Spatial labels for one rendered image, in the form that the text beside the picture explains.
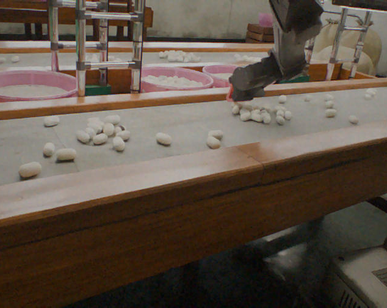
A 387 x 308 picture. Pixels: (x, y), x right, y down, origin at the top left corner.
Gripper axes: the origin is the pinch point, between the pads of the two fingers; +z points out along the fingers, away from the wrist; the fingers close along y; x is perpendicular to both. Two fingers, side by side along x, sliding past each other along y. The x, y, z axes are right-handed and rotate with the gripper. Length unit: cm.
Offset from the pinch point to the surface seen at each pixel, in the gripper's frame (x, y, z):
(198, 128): 9.3, 18.7, -7.6
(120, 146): 12.3, 41.7, -13.3
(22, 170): 14, 61, -16
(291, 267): 62, -45, 45
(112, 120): 3.5, 37.7, -2.8
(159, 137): 11.6, 32.5, -12.6
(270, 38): -214, -413, 331
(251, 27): -244, -397, 348
